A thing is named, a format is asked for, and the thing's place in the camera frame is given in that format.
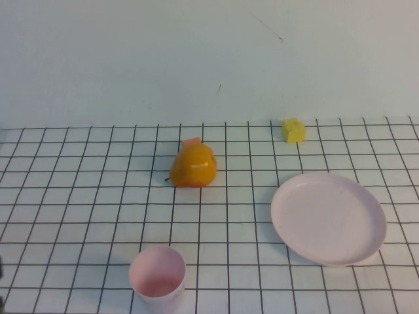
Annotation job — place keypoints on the pink plastic cup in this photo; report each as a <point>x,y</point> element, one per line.
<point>157,284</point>

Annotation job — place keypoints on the pink plastic plate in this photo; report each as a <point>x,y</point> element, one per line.
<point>327,219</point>

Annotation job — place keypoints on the orange toy pear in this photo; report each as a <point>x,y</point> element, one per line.
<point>193,167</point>

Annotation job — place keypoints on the small orange block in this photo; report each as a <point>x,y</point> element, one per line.
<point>190,141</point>

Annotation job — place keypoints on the yellow foam block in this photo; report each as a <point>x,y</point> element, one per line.
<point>294,131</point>

